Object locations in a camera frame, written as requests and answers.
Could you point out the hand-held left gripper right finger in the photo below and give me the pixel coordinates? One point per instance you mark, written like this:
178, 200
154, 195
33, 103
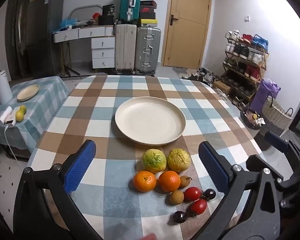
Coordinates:
212, 165

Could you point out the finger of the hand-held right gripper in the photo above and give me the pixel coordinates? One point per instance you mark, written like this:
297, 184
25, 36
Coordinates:
276, 140
253, 162

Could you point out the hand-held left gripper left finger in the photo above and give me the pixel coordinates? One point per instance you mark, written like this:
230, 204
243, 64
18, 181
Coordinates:
80, 166

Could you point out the dark purple plum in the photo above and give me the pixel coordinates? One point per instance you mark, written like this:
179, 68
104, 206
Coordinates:
209, 194
179, 217

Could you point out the yellow bumpy citrus fruit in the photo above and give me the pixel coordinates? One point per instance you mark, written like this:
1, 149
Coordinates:
178, 160

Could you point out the orange mandarin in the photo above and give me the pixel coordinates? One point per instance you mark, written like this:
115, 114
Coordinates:
169, 181
144, 181

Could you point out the green-yellow citrus fruit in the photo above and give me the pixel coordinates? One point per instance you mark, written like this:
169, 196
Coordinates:
153, 161

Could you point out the large beige plate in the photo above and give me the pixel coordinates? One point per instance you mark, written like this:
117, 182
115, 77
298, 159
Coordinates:
150, 120

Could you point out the person's left hand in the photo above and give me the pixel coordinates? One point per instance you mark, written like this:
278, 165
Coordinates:
148, 237

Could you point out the grey fabric bin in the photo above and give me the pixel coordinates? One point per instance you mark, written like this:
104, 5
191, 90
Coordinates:
265, 131

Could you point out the dark round basket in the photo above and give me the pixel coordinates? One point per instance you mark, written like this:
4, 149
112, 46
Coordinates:
251, 120

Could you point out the brown longan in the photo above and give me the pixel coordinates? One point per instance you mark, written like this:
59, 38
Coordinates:
185, 182
176, 197

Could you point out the red cherry tomato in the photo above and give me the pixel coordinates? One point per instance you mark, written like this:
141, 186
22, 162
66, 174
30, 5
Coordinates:
198, 206
192, 194

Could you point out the purple bag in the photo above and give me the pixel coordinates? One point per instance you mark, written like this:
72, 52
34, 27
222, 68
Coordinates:
263, 95

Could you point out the side table with checkered cloth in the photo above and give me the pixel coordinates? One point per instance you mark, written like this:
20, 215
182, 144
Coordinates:
45, 105

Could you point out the brown cardboard box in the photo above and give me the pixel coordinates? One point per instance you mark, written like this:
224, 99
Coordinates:
221, 87

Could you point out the white charger device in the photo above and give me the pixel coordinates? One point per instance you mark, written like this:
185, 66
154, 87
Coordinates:
8, 117

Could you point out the pile of loose shoes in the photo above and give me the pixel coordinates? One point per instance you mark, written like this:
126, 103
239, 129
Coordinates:
200, 76

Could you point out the small beige plate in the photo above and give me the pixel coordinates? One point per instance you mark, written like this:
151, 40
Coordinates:
28, 92

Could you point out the shoe rack with shoes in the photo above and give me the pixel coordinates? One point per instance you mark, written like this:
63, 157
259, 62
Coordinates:
242, 52

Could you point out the grey doormat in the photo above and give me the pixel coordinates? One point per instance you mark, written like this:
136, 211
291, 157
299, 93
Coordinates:
178, 71

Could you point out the white kettle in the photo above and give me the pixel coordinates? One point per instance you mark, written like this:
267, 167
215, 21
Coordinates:
2, 87

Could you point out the white drawer cabinet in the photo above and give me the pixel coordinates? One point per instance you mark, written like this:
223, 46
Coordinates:
103, 52

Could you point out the beige suitcase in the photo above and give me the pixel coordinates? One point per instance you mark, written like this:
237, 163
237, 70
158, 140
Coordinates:
125, 47

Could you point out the silver suitcase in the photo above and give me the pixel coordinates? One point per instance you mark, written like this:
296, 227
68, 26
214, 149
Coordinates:
148, 50

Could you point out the white desk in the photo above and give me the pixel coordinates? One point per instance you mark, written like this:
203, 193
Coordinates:
80, 33

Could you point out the dark grey wardrobe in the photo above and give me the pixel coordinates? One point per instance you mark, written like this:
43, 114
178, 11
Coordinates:
45, 35

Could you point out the wooden door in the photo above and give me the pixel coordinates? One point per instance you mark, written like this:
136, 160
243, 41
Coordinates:
187, 30

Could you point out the blue plastic bag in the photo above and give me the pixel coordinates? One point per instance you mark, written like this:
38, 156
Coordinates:
68, 23

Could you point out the black box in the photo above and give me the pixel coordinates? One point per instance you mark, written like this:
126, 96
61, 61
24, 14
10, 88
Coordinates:
106, 20

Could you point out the red container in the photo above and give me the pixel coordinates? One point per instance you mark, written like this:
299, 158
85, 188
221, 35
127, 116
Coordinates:
98, 16

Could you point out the yellow and black shoebox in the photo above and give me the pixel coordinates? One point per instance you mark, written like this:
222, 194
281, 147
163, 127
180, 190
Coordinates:
148, 23

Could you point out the black bag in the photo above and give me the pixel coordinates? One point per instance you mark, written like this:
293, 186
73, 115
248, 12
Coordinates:
108, 10

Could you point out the teal suitcase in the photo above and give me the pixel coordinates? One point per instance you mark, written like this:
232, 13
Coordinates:
130, 3

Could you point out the black and red shoebox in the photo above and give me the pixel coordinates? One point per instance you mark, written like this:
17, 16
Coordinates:
148, 3

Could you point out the white light switch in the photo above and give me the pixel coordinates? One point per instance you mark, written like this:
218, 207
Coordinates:
247, 18

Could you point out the grey curved metal frame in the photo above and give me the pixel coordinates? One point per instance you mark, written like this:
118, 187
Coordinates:
85, 7

